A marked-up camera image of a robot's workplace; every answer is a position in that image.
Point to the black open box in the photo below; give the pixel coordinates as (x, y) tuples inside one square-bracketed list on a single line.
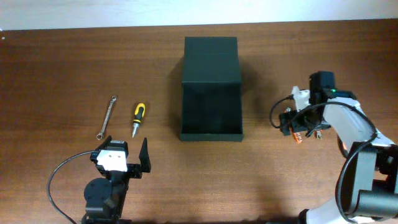
[(211, 90)]

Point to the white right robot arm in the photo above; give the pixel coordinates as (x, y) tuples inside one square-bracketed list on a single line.
[(366, 190)]

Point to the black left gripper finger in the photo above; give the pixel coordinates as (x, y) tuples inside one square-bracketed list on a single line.
[(144, 157), (104, 144)]

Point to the orange black needle nose pliers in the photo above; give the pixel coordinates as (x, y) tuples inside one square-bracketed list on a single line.
[(342, 147)]

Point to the yellow black stubby screwdriver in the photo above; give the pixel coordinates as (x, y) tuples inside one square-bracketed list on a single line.
[(138, 116)]

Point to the silver double ring wrench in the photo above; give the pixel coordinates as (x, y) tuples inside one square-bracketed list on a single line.
[(100, 135)]

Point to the red handled small pliers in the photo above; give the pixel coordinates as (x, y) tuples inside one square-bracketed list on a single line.
[(318, 134)]

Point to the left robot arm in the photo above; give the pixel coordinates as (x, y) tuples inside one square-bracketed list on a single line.
[(105, 196)]

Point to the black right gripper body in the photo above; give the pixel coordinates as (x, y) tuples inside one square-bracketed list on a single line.
[(294, 121)]

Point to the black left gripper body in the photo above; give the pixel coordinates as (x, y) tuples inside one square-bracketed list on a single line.
[(134, 170)]

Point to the orange socket bit rail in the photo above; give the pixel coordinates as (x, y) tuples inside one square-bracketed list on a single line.
[(297, 136)]

